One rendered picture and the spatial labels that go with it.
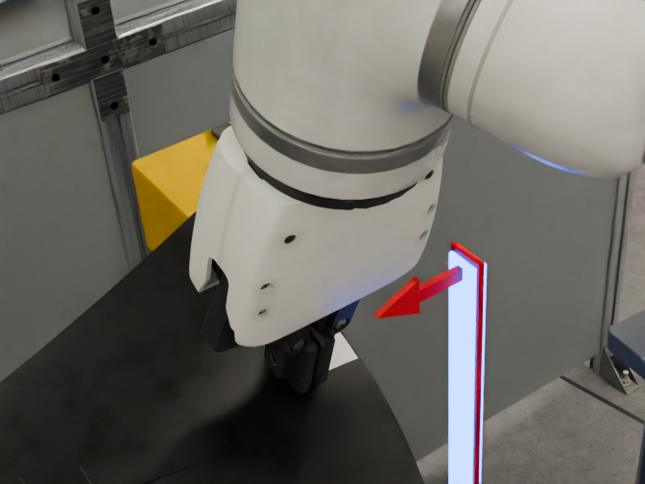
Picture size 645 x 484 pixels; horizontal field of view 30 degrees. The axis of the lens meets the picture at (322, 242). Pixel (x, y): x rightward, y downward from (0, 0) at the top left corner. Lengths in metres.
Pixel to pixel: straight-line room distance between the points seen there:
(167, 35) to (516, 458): 1.10
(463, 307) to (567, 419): 1.55
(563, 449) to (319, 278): 1.70
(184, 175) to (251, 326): 0.47
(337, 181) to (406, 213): 0.08
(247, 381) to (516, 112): 0.28
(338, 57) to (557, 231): 1.61
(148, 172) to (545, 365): 1.32
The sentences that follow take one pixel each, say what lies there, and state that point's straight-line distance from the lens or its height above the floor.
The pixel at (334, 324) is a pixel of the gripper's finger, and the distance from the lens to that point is 0.56.
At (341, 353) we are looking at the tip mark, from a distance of 0.61.
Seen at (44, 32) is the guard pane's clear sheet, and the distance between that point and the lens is 1.31.
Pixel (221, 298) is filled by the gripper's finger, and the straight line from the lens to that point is 0.51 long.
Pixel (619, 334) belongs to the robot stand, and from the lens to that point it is 1.01.
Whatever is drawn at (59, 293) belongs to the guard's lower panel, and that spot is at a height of 0.71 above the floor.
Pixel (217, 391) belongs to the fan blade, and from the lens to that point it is 0.59.
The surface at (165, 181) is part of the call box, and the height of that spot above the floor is 1.07.
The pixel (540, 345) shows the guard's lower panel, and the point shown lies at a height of 0.16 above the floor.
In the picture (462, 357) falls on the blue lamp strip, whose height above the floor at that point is 1.12.
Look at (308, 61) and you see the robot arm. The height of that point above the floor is 1.42.
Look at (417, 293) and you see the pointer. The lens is 0.65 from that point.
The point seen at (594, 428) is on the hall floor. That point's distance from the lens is 2.22.
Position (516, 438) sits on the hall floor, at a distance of 2.19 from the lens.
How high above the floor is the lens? 1.61
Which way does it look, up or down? 38 degrees down
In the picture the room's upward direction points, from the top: 5 degrees counter-clockwise
